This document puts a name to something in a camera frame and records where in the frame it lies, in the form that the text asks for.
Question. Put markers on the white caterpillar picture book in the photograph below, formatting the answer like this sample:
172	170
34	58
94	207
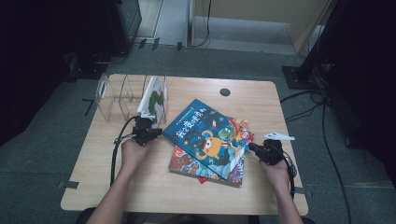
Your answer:
154	99

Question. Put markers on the dark curtain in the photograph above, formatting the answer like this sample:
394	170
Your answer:
370	77
37	62

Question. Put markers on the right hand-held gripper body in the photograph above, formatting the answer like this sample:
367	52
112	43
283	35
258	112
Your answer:
272	152

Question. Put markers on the dark blue monster picture book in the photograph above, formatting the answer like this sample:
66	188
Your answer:
205	137

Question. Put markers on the person's right hand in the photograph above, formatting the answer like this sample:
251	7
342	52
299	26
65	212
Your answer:
277	174

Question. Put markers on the black metal stand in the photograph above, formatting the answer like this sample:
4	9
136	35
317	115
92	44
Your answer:
303	77

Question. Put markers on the red picture book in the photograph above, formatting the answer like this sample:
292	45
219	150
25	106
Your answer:
202	179

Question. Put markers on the beige wooden cabinet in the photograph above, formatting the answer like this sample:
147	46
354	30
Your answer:
264	7

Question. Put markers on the light blue animals picture book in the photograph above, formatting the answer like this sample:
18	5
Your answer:
186	163

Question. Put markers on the clear acrylic book rack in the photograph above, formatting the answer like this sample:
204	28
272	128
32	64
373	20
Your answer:
118	102

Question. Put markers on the black tape strip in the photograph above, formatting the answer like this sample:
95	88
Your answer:
179	46
142	43
155	43

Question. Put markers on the person's lap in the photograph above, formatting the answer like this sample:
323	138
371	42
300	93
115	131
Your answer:
199	220

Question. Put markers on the black round table grommet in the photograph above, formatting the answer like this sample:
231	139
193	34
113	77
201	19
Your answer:
224	92

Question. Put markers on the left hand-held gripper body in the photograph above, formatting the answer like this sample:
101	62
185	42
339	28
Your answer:
142	133

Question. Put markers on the dark cabinet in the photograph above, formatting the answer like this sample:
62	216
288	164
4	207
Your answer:
124	21

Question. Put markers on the person's left hand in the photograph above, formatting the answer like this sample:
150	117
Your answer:
132	155

